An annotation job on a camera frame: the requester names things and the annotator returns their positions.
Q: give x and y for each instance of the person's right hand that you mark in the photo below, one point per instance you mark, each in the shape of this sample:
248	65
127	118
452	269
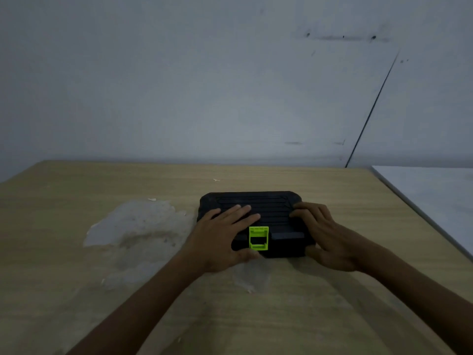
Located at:
332	243

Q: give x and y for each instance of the person's left hand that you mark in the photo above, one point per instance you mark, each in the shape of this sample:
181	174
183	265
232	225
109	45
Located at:
214	243

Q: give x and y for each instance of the person's left little finger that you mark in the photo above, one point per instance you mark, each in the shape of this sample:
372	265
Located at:
210	215

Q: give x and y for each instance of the person's left thumb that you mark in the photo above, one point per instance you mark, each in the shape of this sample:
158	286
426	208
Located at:
250	255

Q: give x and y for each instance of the person's right thumb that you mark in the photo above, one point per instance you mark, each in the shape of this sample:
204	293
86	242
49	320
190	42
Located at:
314	252

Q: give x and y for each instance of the person's left middle finger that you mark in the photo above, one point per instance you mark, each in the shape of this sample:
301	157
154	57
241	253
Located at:
239	215

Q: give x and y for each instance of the black plastic tool case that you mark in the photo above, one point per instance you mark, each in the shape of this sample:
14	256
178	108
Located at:
273	210

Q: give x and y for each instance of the person's left forearm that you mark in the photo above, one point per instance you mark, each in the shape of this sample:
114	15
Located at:
144	310

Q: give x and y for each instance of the person's right forearm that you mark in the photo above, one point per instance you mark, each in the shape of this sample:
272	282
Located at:
417	292

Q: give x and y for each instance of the green case latch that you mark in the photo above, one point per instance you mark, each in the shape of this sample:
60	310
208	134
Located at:
258	238

